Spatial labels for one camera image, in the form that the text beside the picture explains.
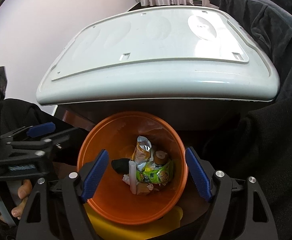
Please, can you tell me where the orange plastic trash bin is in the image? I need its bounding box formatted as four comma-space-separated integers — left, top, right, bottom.
77, 112, 188, 225

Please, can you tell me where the white plastic storage box lid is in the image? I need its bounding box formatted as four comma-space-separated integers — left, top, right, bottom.
36, 6, 280, 105

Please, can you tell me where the white tissue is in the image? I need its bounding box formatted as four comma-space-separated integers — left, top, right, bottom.
122, 174, 130, 185

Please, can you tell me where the black cloth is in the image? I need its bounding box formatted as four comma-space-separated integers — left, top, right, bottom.
111, 158, 132, 174

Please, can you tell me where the dark blue bed blanket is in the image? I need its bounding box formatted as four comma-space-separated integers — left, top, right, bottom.
209, 0, 292, 101

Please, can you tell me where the white foam strip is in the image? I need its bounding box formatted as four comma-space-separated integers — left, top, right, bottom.
128, 160, 137, 195

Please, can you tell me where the green snack wrapper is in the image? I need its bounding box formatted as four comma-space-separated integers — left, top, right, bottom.
136, 160, 174, 184

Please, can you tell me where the orange juice snack pouch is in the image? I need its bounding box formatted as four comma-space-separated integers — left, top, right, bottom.
132, 135, 152, 172

